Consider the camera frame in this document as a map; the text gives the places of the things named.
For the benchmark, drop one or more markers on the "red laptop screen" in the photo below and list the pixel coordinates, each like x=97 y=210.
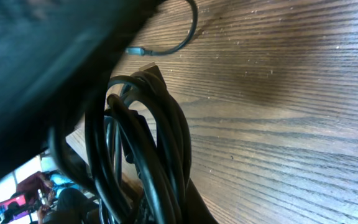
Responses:
x=13 y=208

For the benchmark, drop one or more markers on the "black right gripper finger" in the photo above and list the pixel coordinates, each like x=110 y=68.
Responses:
x=196 y=210

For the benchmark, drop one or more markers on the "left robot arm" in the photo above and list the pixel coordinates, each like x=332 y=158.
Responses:
x=54 y=56

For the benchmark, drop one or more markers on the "person in background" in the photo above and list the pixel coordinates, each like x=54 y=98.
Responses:
x=51 y=192

